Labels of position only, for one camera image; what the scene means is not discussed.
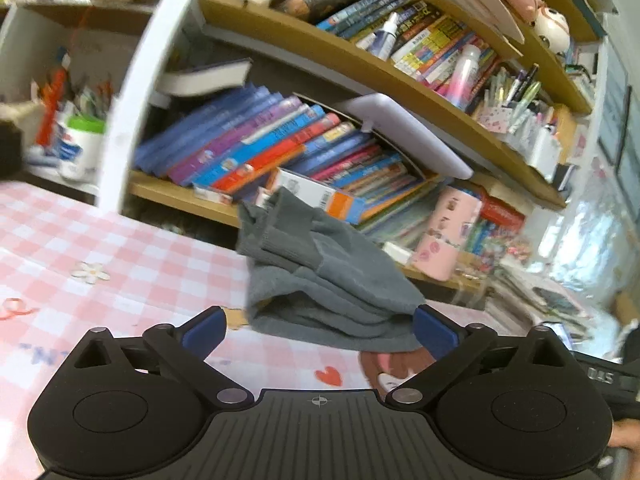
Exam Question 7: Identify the person's right hand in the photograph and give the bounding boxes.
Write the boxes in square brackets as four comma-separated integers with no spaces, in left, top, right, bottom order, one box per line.
[610,420,640,448]

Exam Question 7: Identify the white round plush toy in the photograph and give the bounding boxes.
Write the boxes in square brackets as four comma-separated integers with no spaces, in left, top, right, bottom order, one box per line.
[532,5,571,51]

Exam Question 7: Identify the orange white box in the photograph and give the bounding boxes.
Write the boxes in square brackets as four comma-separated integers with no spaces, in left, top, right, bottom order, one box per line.
[257,167,368,226]

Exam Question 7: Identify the white wooden bookshelf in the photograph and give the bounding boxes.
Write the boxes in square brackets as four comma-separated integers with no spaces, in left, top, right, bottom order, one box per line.
[0,0,640,321]

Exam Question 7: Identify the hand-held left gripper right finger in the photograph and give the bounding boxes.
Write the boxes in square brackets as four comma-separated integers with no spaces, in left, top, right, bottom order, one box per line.
[382,304,576,411]

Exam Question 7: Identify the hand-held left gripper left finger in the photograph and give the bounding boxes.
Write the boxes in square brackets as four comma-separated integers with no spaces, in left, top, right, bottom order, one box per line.
[70,305,251,411]

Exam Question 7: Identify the white spray bottle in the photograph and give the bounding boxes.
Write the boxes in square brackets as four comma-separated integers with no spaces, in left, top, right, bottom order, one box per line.
[369,11,403,58]

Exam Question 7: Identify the patterned pen holder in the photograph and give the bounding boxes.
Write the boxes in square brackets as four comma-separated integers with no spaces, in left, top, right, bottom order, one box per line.
[477,102,521,133]

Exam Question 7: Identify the pink white bottle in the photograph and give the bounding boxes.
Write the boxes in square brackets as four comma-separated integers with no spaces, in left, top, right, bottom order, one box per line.
[445,44,482,106]

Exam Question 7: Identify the white desk container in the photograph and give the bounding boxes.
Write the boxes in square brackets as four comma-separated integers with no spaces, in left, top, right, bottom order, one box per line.
[530,122,561,171]

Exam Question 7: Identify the red cardboard box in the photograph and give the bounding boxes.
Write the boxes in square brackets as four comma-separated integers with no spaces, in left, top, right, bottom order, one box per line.
[480,197,526,231]

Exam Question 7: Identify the white charger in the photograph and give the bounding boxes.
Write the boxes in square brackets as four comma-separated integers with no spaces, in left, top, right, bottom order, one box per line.
[382,242,413,263]

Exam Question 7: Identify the row of study books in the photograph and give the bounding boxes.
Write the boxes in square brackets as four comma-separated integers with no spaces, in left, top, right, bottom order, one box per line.
[272,0,506,96]

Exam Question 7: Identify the stack of magazines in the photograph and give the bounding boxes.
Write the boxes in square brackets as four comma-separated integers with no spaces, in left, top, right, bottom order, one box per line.
[482,260,601,341]

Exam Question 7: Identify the gray sweatshirt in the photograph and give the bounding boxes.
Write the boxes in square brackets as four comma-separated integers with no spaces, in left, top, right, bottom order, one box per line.
[235,187,426,352]

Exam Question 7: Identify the thick gray book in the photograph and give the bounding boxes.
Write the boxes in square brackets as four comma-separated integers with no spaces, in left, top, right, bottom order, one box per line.
[157,59,253,98]

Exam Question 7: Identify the row of colourful books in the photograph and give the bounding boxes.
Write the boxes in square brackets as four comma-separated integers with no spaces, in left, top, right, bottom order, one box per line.
[134,85,441,236]

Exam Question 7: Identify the pink checkered tablecloth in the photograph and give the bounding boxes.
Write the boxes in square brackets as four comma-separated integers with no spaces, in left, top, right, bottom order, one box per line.
[0,180,506,480]

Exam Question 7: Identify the white jar green lid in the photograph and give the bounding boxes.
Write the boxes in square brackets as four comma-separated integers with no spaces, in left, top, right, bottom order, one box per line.
[57,115,107,181]

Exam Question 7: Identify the pink cylindrical container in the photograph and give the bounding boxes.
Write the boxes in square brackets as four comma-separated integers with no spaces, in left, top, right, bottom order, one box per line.
[412,185,483,282]

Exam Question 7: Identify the bunch of pens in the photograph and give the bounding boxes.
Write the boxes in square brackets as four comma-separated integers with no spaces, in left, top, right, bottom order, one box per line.
[482,62,543,116]

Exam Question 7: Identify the white flat board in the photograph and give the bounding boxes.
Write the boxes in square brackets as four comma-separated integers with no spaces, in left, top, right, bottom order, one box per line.
[332,94,473,181]

